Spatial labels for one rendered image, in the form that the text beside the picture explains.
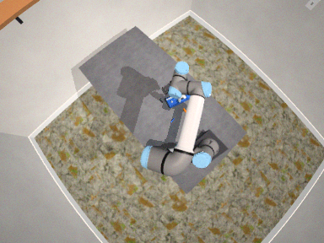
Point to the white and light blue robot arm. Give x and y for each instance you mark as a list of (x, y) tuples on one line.
[(178, 159)]

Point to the blue bins with labels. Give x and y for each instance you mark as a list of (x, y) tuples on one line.
[(175, 101)]

